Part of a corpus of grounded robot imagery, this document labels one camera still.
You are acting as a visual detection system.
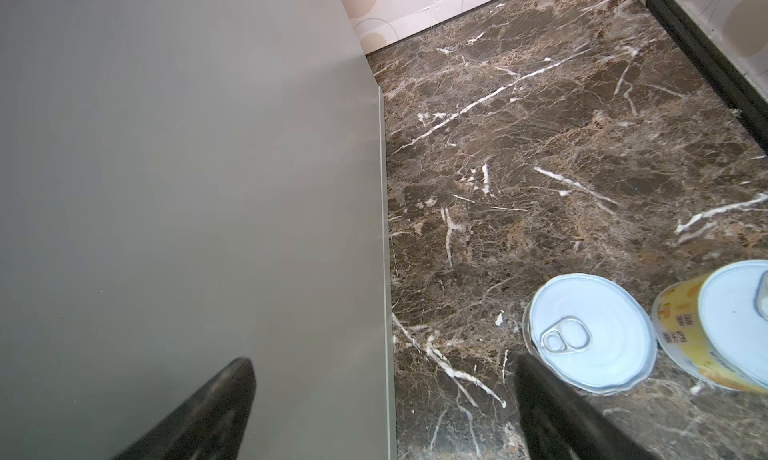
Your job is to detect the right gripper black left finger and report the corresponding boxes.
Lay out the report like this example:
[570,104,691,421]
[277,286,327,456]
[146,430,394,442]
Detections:
[116,357,257,459]

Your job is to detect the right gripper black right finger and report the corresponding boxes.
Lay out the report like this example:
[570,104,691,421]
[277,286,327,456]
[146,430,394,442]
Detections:
[514,354,656,459]

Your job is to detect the purple pink labelled can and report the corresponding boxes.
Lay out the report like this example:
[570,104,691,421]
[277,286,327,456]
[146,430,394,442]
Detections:
[522,273,657,396]

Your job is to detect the grey metal cabinet box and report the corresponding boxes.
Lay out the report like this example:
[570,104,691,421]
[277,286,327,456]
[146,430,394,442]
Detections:
[1,0,396,459]

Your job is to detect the yellow labelled can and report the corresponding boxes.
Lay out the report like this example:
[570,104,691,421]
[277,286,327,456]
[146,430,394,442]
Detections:
[650,260,767,395]

